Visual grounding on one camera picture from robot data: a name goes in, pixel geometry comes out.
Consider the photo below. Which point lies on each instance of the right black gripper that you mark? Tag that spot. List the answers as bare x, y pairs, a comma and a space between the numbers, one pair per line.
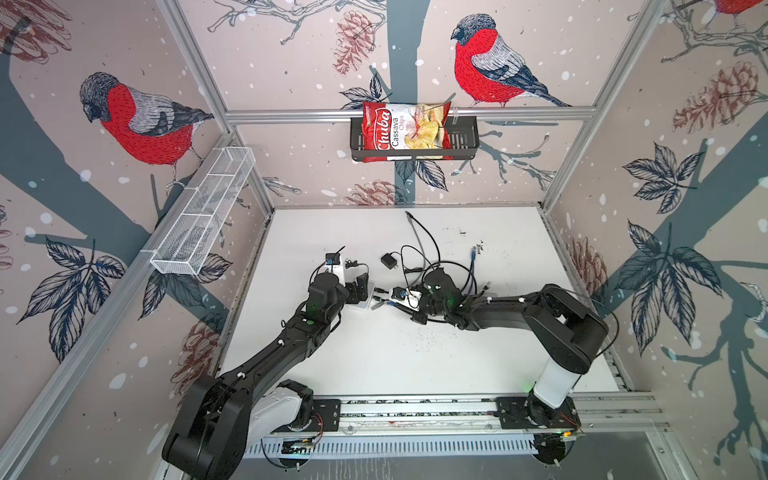
418, 318

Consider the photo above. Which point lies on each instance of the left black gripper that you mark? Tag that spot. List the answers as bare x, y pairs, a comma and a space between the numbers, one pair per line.
353, 296

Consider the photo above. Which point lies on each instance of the black power adapter with cord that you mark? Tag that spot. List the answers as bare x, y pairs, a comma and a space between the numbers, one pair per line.
351, 264

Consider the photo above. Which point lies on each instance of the white network switch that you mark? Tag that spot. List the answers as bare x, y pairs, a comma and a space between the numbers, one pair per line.
366, 303

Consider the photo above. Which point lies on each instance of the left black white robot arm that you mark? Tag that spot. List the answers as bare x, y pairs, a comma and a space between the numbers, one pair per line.
219, 418

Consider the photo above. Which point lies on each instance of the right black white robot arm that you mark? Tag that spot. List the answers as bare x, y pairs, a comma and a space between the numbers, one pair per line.
570, 333

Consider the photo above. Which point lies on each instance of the red cassava chips bag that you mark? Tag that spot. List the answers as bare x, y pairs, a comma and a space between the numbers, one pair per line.
391, 127

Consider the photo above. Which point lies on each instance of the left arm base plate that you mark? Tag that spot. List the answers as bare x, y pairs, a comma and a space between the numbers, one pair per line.
324, 416

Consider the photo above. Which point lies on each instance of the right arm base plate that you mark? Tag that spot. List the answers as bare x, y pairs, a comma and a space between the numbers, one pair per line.
527, 412

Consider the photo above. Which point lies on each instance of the white wire mesh shelf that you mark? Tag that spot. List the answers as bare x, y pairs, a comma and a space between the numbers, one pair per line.
193, 233

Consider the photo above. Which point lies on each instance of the black wall basket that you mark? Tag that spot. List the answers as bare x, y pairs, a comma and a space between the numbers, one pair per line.
461, 131

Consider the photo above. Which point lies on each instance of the aluminium mounting rail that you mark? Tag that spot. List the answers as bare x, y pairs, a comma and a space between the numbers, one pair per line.
453, 415

